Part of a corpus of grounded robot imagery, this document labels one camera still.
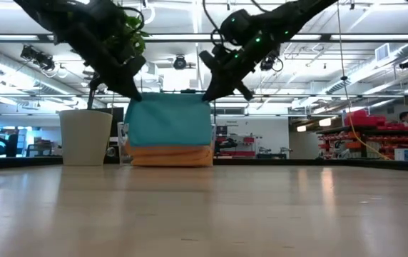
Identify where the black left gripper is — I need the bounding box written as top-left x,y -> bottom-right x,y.
82,35 -> 147,102

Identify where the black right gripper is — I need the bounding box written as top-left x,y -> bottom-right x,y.
202,35 -> 283,102

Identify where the blue microfiber towel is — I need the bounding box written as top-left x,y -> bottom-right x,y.
123,91 -> 215,148

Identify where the clear plastic bin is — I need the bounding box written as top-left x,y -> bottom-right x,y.
117,121 -> 216,168

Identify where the green leafy plant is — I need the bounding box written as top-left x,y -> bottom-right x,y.
88,3 -> 151,110

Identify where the white plant pot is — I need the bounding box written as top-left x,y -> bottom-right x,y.
58,109 -> 113,167

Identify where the long ceiling light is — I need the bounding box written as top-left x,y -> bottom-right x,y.
143,34 -> 223,41
289,34 -> 322,41

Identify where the shelf with red bins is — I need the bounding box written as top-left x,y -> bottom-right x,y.
316,109 -> 408,161

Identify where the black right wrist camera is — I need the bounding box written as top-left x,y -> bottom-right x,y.
198,49 -> 223,72

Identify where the black ceiling camera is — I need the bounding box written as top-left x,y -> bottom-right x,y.
20,45 -> 56,71
260,49 -> 284,73
173,55 -> 188,71

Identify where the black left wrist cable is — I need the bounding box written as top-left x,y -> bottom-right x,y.
118,5 -> 146,35

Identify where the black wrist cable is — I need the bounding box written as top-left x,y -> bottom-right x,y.
118,5 -> 146,35
201,0 -> 226,49

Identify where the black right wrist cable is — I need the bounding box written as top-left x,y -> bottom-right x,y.
201,0 -> 226,49

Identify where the black aluminium table frame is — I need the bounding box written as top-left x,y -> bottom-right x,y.
0,156 -> 408,174

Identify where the yellow hanging cable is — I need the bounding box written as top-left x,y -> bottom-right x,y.
336,0 -> 392,161

